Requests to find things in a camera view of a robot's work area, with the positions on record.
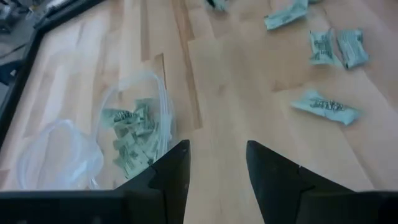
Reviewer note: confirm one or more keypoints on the clear plastic bin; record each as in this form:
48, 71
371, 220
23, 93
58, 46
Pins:
62, 155
164, 118

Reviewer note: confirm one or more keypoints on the dark blue table clamp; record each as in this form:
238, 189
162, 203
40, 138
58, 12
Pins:
7, 73

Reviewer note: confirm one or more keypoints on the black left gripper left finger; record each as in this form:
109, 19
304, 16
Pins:
164, 186

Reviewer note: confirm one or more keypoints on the black table edge frame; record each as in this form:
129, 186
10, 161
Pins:
62, 17

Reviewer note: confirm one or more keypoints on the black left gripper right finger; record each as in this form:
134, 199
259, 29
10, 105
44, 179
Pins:
286, 193

